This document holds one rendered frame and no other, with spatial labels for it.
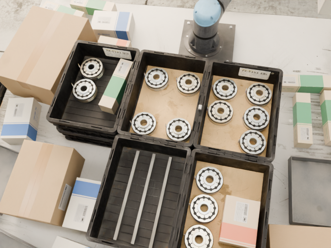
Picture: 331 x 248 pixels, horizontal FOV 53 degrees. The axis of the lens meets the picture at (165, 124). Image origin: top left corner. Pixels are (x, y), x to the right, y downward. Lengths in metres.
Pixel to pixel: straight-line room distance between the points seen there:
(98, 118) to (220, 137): 0.52
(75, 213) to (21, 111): 0.54
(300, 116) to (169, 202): 0.68
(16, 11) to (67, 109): 1.81
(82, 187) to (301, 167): 0.92
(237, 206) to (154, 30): 1.03
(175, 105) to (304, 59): 0.70
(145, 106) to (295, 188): 0.72
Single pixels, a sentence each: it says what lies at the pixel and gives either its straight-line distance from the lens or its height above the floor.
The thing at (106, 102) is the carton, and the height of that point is 0.89.
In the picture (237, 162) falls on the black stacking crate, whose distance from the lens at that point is 1.28.
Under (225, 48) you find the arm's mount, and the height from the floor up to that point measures 0.75.
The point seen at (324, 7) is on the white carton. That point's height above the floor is 1.09.
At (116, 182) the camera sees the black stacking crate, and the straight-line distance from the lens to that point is 1.35.
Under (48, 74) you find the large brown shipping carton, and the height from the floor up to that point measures 0.90.
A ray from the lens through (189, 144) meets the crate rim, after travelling 1.25.
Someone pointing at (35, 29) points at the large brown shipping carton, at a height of 0.90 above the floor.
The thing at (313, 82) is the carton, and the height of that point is 0.76.
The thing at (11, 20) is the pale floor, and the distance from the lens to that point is 3.17.
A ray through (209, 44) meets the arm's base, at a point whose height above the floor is 0.81.
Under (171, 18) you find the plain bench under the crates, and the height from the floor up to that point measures 0.70.
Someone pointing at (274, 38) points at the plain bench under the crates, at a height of 0.70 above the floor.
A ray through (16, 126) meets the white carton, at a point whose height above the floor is 0.79.
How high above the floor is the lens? 2.11
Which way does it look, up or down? 67 degrees down
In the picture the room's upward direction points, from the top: 10 degrees counter-clockwise
